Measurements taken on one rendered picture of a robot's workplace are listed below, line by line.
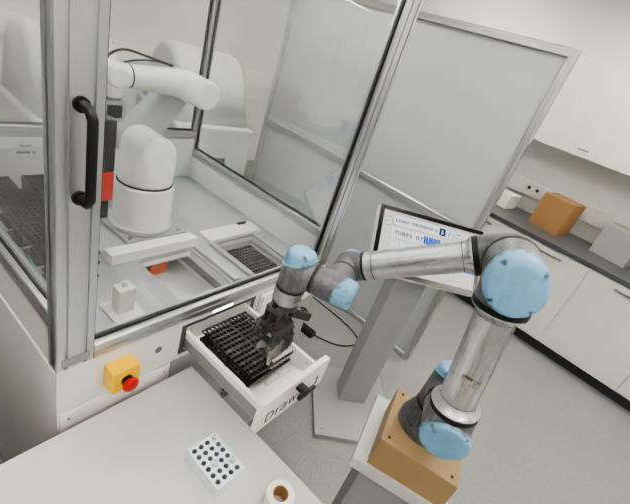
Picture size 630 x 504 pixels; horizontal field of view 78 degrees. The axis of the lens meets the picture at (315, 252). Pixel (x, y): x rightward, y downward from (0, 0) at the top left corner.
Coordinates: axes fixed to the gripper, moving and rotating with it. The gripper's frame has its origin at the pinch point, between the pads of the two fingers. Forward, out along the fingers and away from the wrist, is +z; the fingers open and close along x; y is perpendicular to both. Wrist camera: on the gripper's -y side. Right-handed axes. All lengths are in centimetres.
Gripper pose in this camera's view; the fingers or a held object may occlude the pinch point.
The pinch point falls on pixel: (271, 352)
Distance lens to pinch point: 115.6
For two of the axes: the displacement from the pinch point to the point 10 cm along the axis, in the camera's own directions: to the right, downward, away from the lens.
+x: 7.4, 5.1, -4.4
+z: -3.0, 8.3, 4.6
